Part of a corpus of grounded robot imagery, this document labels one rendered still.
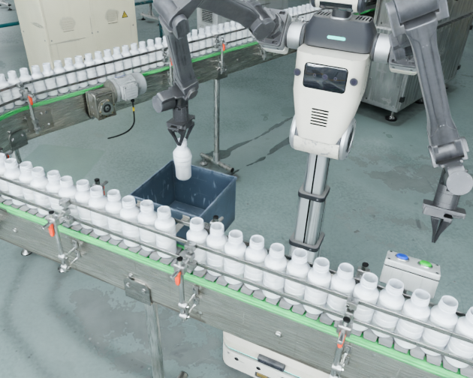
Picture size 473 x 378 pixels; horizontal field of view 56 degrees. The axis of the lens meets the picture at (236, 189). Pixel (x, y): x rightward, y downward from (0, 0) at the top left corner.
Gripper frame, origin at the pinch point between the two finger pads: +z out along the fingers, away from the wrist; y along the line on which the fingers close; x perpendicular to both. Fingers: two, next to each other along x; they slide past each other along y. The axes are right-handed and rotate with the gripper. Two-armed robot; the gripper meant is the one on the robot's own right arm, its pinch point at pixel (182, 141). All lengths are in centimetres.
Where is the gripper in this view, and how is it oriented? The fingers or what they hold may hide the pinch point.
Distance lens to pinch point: 167.4
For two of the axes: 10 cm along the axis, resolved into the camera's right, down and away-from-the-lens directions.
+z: -0.3, 8.4, 5.4
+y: -4.1, 4.9, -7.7
